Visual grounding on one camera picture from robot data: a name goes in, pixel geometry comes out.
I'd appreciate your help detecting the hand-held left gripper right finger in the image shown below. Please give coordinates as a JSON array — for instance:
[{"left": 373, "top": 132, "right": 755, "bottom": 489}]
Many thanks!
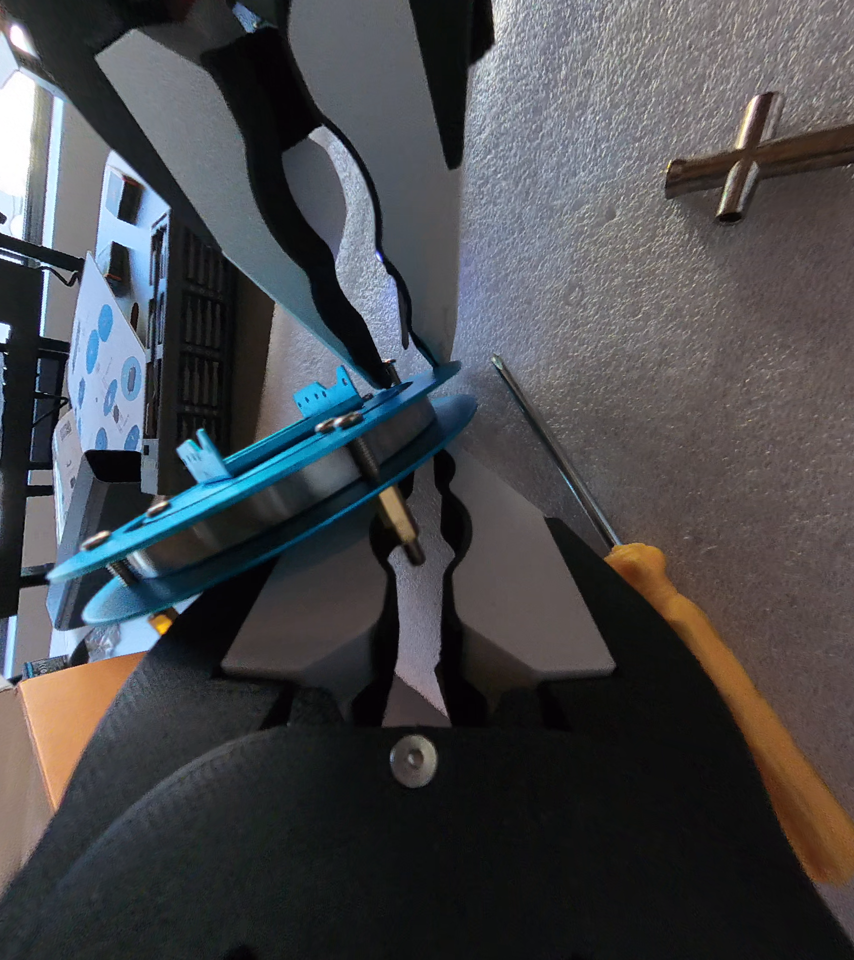
[{"left": 427, "top": 448, "right": 617, "bottom": 727}]

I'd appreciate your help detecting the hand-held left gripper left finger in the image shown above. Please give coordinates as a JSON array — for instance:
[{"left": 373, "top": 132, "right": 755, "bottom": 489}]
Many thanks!
[{"left": 220, "top": 480, "right": 409, "bottom": 727}]

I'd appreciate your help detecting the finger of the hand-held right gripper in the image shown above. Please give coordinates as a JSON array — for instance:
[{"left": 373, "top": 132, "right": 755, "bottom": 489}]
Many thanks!
[
  {"left": 288, "top": 0, "right": 469, "bottom": 369},
  {"left": 95, "top": 26, "right": 391, "bottom": 387}
]

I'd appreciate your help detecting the blue round metal turntable base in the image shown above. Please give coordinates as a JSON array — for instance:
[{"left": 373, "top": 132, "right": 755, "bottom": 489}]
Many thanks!
[{"left": 46, "top": 361, "right": 479, "bottom": 639}]

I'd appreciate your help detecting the black screwdriver bit case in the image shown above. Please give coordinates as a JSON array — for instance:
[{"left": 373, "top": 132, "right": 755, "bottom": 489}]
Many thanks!
[{"left": 143, "top": 213, "right": 241, "bottom": 496}]

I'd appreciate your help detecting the white illustrated instruction sheet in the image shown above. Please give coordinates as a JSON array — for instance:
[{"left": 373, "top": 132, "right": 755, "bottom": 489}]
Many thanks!
[{"left": 52, "top": 251, "right": 149, "bottom": 519}]

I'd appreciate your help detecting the dark rectangular case sleeve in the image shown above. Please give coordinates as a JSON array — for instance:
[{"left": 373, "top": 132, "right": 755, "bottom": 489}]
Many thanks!
[{"left": 48, "top": 450, "right": 158, "bottom": 631}]

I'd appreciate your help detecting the orange cardboard box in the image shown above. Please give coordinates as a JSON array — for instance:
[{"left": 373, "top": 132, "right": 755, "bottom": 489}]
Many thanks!
[{"left": 18, "top": 651, "right": 147, "bottom": 807}]

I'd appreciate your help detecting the white foam mat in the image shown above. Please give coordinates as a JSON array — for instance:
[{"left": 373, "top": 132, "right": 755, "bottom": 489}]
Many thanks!
[{"left": 254, "top": 0, "right": 854, "bottom": 960}]

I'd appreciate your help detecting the metal cross wrench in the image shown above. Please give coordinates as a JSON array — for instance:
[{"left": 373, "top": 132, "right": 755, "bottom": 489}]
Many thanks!
[{"left": 663, "top": 91, "right": 854, "bottom": 226}]

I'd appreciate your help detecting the yellow handled screwdriver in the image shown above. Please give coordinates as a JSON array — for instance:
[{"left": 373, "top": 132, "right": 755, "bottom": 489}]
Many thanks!
[{"left": 490, "top": 354, "right": 854, "bottom": 888}]

